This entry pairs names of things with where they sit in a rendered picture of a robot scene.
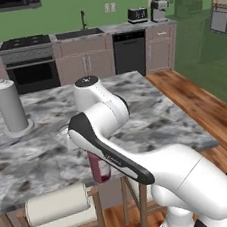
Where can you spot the black microwave oven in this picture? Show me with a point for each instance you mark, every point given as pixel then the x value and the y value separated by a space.
pixel 13 2

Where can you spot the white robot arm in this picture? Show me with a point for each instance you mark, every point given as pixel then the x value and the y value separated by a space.
pixel 179 171

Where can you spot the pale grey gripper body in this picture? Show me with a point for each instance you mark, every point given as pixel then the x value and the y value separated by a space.
pixel 65 138

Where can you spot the black sink tap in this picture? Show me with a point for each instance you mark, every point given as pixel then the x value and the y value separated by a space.
pixel 83 20

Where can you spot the black toaster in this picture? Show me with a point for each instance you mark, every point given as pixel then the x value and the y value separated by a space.
pixel 137 15

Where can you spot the black and steel oven range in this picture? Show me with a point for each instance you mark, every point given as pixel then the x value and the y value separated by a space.
pixel 29 67

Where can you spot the dark kitchen sink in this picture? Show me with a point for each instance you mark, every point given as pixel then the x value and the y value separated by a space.
pixel 79 33

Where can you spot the beige base cupboard with drawer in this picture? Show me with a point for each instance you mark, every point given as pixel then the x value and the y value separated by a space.
pixel 160 47

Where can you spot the beige base cupboards under sink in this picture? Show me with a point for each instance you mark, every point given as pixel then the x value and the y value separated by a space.
pixel 85 58

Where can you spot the silver coffee machine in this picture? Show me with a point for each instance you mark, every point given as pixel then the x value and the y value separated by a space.
pixel 158 10

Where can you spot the black dishwasher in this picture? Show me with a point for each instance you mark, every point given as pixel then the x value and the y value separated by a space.
pixel 130 53

